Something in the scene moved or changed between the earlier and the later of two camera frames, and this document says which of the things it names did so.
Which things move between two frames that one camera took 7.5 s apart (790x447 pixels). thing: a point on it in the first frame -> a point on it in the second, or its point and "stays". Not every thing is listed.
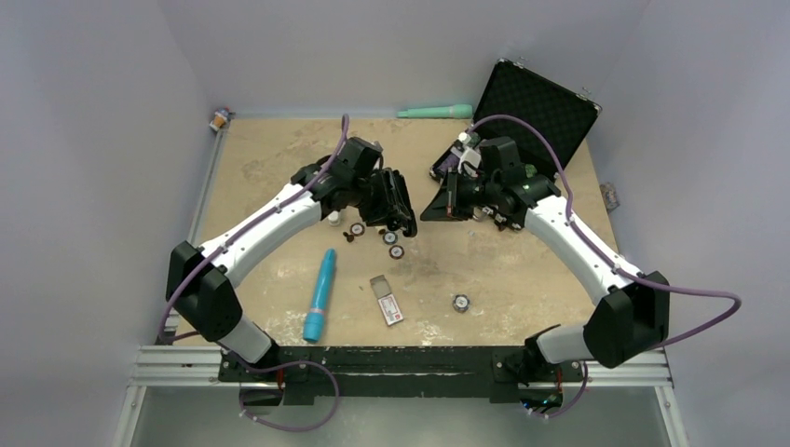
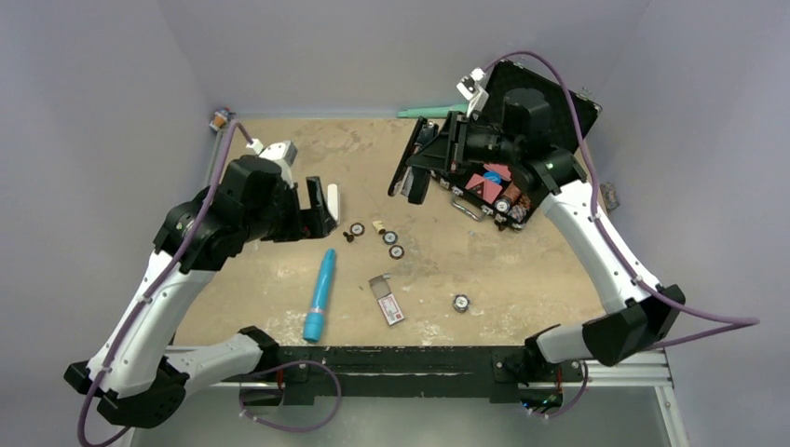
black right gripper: x=442 y=208 -> x=454 y=137
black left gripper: x=388 y=209 -> x=306 y=223
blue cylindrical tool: x=314 y=320 stays
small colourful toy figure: x=221 y=118 stays
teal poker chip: x=389 y=237 stays
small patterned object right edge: x=608 y=194 stays
